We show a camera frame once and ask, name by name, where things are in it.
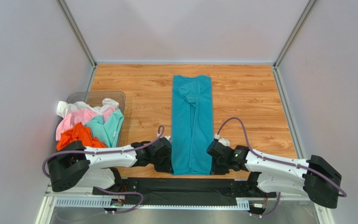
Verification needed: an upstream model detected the teal t shirt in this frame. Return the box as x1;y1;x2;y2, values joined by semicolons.
171;75;213;175

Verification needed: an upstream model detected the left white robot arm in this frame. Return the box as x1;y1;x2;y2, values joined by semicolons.
43;136;173;192

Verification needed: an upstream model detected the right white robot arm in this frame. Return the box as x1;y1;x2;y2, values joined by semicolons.
207;140;344;209

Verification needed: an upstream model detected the mint green t shirt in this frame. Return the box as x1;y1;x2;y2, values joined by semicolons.
85;109;124;147

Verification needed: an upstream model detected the orange t shirt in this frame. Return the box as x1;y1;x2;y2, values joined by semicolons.
56;123;107;151

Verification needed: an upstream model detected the clear plastic bin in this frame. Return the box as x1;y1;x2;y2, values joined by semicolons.
51;91;125;159

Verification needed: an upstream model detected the pink t shirt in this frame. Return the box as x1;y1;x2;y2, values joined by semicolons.
55;107;118;141

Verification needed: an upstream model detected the white t shirt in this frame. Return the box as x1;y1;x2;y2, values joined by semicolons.
56;98;120;118

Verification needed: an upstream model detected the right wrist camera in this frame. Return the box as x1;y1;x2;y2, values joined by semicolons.
214;133;230;147

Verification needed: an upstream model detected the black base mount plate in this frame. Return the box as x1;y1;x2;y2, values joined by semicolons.
109;178;277;206

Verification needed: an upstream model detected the aluminium front frame rail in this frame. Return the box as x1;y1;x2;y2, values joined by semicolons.
36;177;334;224

